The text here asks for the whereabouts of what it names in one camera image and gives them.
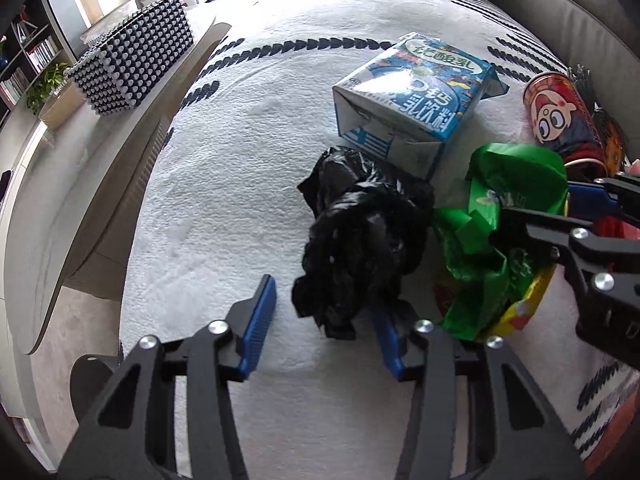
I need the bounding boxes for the red cartoon drink can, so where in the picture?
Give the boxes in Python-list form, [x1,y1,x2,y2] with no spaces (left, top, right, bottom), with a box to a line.
[523,72,601,166]

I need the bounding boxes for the wall bookshelf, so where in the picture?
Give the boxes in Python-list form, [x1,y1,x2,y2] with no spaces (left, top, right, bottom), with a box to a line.
[0,0,66,116]

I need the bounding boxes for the black plastic bag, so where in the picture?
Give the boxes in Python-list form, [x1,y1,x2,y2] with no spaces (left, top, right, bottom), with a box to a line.
[291,145,436,342]

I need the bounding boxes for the grey leather sofa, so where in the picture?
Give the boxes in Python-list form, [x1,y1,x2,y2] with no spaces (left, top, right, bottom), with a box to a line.
[440,0,640,91]

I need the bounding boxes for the blue milk drink carton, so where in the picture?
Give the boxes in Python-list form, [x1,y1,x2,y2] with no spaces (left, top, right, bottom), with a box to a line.
[332,32,511,183]

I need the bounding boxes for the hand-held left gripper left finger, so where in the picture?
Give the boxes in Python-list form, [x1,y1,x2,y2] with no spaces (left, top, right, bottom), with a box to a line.
[57,274,278,480]

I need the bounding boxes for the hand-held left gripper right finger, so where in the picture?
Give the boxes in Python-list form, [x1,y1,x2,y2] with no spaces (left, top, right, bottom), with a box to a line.
[370,307,586,480]

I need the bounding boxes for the potted green houseplant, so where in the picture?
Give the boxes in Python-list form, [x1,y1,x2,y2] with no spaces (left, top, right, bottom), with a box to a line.
[25,62,69,116]

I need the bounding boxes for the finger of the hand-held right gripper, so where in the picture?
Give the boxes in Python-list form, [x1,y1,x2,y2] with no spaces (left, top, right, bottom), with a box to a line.
[492,206,640,361]
[567,172,640,223]

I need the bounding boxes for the cardboard box on bench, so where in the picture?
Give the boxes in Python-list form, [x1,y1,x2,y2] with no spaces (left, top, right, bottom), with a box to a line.
[37,85,86,131]

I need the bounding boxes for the oval marble coffee table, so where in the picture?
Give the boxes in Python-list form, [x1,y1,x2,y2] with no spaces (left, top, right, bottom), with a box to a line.
[0,5,233,356]

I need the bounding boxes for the black white studded box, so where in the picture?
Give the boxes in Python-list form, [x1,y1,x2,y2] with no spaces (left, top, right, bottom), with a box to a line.
[65,0,196,117]

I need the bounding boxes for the green snack bag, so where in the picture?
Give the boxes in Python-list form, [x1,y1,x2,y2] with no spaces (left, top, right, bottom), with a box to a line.
[432,142,571,343]

